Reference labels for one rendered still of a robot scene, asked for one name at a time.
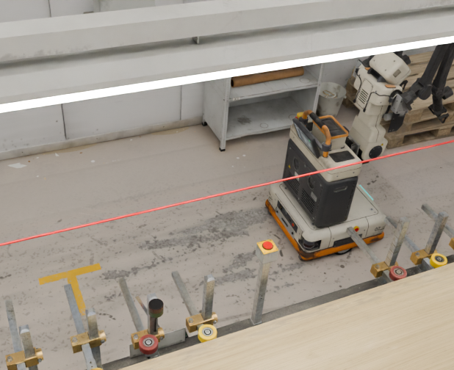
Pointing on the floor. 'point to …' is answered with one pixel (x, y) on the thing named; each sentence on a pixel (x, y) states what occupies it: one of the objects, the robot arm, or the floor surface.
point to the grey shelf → (259, 103)
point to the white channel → (167, 24)
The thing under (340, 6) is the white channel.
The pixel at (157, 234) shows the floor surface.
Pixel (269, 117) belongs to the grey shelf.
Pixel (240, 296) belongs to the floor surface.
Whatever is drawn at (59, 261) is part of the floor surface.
